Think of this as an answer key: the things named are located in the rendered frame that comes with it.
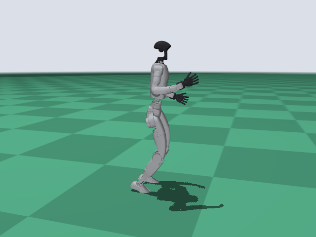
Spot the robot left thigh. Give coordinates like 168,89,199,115
159,111,170,152

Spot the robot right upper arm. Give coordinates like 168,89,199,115
151,65,163,97

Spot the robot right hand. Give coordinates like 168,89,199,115
176,72,199,90

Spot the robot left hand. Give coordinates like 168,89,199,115
169,92,188,105

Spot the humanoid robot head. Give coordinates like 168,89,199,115
154,41,171,64

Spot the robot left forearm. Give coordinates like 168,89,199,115
166,93,174,98

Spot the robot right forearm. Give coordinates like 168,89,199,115
153,83,183,96

